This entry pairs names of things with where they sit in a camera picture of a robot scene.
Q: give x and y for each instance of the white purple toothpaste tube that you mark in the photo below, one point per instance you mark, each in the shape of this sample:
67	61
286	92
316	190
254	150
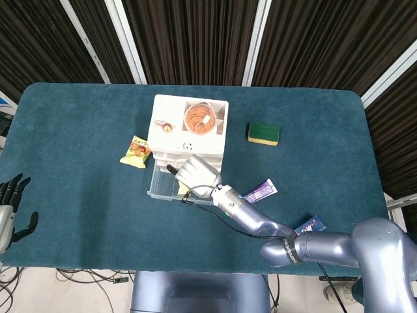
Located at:
260	191

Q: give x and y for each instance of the yellow sponge with green pad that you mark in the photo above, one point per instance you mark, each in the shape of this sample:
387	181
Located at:
264	132

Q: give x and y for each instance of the teal table cloth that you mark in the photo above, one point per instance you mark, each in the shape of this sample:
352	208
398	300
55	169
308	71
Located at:
81	163

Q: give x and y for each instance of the yellow green snack bag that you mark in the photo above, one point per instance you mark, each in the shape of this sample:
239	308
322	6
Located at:
137	153

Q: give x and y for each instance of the white plastic drawer unit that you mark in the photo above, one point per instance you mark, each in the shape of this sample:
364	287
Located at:
166	111

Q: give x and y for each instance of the silver aluminium frame bar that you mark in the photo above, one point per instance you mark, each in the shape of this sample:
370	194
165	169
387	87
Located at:
404	201

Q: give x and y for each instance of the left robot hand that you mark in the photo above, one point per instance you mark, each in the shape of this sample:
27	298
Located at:
5	221

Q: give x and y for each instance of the dark blue printed carton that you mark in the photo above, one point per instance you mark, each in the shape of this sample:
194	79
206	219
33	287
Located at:
311	224

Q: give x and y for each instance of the orange round jar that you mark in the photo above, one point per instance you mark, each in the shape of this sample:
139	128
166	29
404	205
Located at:
199	119

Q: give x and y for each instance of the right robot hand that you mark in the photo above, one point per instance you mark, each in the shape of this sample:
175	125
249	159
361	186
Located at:
198	174

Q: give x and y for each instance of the white frame post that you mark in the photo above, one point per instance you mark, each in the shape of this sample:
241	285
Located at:
126	40
86	40
257	42
391	75

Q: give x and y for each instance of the clear drawer holding duck toy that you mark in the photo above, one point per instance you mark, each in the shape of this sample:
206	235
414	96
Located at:
163	182

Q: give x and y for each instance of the white blue printed package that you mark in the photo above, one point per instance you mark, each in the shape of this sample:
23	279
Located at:
4	114

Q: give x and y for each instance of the black floor adapter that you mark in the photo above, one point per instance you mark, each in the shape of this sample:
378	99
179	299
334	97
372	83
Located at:
120	279

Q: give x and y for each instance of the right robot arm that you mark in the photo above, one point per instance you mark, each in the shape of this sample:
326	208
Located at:
325	247

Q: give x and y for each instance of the blue grey robot torso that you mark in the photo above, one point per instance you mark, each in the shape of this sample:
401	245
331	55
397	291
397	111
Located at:
195	293

